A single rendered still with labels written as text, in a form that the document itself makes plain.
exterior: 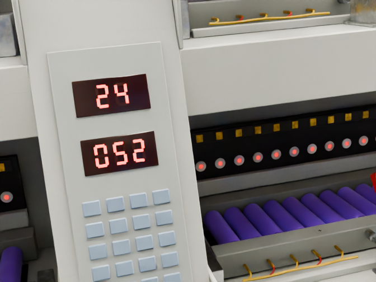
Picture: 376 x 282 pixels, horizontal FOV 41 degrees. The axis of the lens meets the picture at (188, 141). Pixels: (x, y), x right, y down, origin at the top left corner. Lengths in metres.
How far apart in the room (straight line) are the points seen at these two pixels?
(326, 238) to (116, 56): 0.24
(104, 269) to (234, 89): 0.14
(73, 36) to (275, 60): 0.13
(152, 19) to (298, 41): 0.10
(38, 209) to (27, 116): 0.21
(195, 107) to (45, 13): 0.11
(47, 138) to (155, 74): 0.08
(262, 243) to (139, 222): 0.14
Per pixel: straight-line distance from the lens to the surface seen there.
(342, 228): 0.46
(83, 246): 0.32
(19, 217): 0.50
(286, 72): 0.36
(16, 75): 0.32
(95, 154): 0.31
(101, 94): 0.31
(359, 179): 0.56
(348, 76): 0.38
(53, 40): 0.32
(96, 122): 0.31
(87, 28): 0.32
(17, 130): 0.33
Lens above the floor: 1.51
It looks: 3 degrees down
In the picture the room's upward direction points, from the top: 8 degrees counter-clockwise
